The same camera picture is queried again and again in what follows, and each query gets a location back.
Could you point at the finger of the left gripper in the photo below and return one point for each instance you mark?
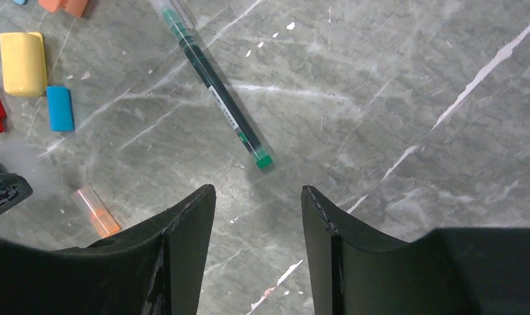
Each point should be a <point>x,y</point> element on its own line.
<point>13,189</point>

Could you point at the orange highlighter cap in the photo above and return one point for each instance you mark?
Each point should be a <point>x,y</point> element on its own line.
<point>74,7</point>

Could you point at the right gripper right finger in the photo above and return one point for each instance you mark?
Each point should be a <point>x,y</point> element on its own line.
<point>357,269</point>

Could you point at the blue marker cap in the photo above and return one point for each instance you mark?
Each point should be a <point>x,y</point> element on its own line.
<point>59,103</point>

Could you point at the yellow highlighter cap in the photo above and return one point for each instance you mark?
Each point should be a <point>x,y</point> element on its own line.
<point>23,63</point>

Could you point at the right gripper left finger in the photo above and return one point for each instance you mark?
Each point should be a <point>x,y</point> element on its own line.
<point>154,267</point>

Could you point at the green marker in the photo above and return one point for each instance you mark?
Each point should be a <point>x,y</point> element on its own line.
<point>176,20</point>

